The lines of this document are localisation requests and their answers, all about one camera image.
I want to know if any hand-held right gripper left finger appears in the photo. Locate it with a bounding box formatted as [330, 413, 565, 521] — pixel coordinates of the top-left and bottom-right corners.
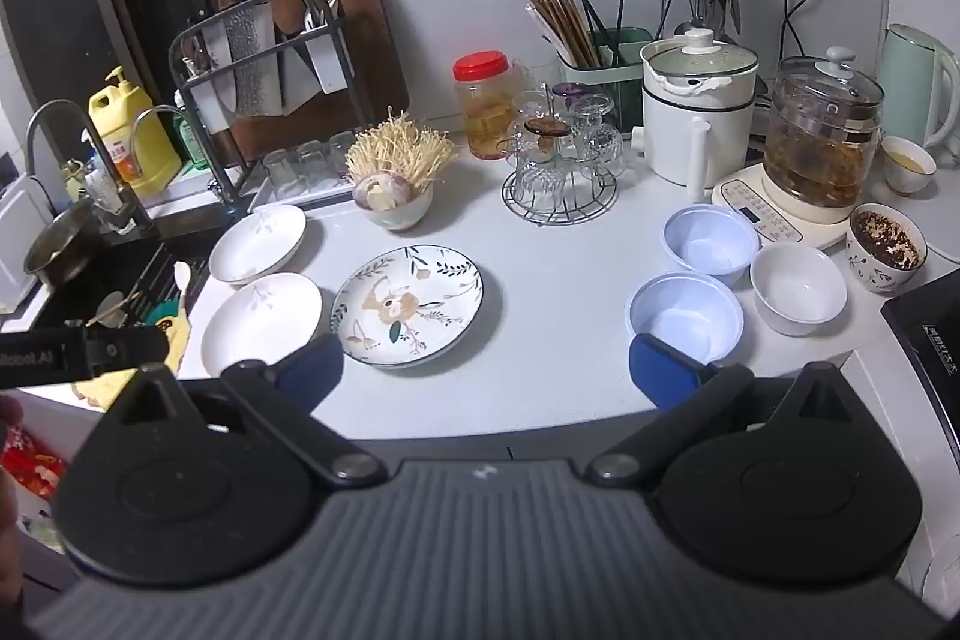
[103, 332, 389, 491]

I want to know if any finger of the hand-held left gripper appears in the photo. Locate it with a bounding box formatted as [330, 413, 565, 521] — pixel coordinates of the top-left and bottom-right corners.
[66, 323, 171, 380]

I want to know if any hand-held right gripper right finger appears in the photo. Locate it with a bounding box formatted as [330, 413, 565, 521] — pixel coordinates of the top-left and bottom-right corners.
[583, 332, 887, 491]

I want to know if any pale blue plastic bowl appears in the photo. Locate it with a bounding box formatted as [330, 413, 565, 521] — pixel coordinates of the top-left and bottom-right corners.
[662, 205, 761, 292]
[626, 272, 745, 367]

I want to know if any white gold-rimmed plate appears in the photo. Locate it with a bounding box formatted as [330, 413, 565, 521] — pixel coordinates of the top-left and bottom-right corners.
[208, 205, 308, 286]
[200, 272, 323, 378]

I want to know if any floral dark-rimmed plate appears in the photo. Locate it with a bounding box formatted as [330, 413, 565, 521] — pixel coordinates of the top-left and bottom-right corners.
[330, 245, 485, 371]

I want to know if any white ceramic bowl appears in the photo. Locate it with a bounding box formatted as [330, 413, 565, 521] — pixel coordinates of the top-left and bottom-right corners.
[750, 244, 848, 337]

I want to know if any yellow dish cloth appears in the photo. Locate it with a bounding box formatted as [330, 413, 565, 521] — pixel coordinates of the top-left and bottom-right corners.
[75, 310, 197, 412]

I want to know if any red printed packaging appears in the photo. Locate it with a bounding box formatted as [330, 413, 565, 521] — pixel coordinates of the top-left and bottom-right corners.
[0, 426, 68, 498]

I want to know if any steel pot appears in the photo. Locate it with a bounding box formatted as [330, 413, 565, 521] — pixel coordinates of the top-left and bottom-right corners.
[22, 201, 102, 289]

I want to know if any white glass tray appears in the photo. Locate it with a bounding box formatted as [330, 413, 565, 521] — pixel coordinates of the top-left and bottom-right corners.
[247, 160, 368, 214]

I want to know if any white bowl with vegetables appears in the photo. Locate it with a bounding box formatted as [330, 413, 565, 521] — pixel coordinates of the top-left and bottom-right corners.
[358, 182, 434, 232]

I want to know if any garlic bulb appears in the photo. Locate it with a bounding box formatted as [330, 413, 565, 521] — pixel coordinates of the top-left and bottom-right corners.
[352, 173, 413, 212]

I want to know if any yellow detergent bottle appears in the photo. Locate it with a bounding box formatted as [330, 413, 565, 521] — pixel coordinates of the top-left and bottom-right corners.
[88, 66, 182, 195]

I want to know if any clear tumbler glass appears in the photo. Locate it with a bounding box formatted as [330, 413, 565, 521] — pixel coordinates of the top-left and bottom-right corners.
[296, 140, 329, 187]
[328, 131, 357, 176]
[262, 149, 297, 199]

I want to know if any green bottle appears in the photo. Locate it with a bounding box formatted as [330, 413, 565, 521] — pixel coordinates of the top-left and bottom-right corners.
[174, 107, 211, 170]

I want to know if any crystal drinking glass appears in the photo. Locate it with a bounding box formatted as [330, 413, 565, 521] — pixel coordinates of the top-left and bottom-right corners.
[514, 91, 552, 131]
[514, 149, 569, 212]
[571, 95, 625, 178]

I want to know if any chrome slim faucet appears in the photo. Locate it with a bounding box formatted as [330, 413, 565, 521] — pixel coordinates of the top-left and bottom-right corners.
[131, 104, 226, 199]

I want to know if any grey kitchen faucet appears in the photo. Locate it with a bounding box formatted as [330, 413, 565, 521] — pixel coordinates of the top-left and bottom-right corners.
[26, 100, 155, 232]

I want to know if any enoki mushroom bunch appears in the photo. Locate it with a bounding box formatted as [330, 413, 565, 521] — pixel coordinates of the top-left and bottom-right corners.
[345, 111, 460, 195]

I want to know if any leaf-patterned cup with spices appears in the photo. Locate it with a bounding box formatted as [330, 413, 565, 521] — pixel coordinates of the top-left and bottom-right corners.
[846, 203, 929, 295]

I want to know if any white electric cooking pot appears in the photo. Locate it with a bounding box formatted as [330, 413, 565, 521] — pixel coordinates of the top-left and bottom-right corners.
[630, 29, 760, 199]

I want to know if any black induction cooker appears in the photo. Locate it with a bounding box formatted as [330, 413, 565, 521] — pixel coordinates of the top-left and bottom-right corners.
[879, 269, 960, 401]

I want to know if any glass health kettle cream base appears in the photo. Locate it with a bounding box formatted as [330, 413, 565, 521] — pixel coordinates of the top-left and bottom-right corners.
[711, 46, 886, 251]

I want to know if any red-lidded plastic jar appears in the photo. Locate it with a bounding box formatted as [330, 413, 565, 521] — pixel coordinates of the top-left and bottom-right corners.
[452, 51, 515, 161]

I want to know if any hammered steel cleaver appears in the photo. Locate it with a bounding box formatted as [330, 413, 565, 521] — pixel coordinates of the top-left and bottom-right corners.
[223, 6, 286, 116]

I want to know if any green chopstick holder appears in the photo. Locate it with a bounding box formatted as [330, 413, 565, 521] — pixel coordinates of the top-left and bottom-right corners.
[555, 26, 653, 120]

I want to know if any small white tea cup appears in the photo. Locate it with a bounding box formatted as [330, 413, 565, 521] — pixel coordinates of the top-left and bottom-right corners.
[881, 135, 938, 195]

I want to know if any brown wooden cutting board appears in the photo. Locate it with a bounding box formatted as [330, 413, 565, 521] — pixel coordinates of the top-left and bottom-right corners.
[225, 0, 410, 161]

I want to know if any bundle of wooden chopsticks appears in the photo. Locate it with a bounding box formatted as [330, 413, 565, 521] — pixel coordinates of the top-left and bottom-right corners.
[525, 0, 605, 71]

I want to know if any mint green electric kettle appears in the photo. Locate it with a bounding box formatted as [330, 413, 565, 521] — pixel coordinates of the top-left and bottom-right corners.
[876, 23, 960, 150]

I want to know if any wire glass rack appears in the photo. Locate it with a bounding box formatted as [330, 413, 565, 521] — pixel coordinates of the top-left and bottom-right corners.
[501, 85, 620, 226]

